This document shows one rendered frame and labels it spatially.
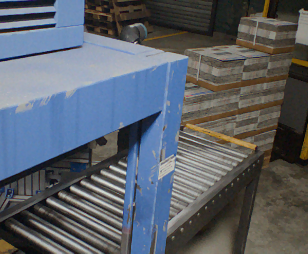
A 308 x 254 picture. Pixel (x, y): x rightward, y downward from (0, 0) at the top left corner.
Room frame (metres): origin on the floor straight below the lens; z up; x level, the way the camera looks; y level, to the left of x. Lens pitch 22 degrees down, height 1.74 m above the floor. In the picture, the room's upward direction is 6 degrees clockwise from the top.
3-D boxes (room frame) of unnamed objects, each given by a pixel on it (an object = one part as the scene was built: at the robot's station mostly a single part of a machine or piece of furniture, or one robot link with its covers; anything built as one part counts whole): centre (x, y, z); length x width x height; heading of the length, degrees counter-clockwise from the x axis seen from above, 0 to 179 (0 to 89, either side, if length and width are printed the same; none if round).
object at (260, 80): (3.42, -0.64, 0.86); 0.38 x 0.29 x 0.04; 42
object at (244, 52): (3.40, -0.65, 1.06); 0.37 x 0.28 x 0.01; 42
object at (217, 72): (3.23, -0.42, 0.95); 0.38 x 0.29 x 0.23; 42
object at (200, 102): (3.14, -0.32, 0.42); 1.17 x 0.39 x 0.83; 131
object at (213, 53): (3.21, -0.43, 1.06); 0.37 x 0.29 x 0.01; 42
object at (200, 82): (3.23, -0.42, 0.86); 0.38 x 0.29 x 0.04; 42
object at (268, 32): (3.61, -0.87, 0.65); 0.39 x 0.30 x 1.29; 41
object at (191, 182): (1.78, -0.09, 0.77); 0.47 x 0.05 x 0.05; 58
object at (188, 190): (1.73, -0.06, 0.77); 0.47 x 0.05 x 0.05; 58
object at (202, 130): (2.23, -0.39, 0.81); 0.43 x 0.03 x 0.02; 58
